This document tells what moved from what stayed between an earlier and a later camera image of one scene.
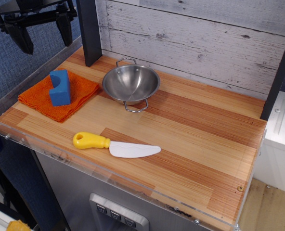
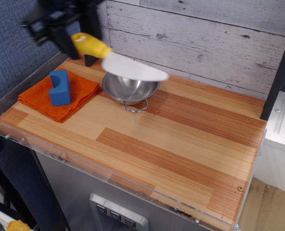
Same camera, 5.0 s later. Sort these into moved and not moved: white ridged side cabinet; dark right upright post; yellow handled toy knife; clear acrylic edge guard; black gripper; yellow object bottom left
Moved: yellow handled toy knife; black gripper
Not moved: yellow object bottom left; clear acrylic edge guard; white ridged side cabinet; dark right upright post
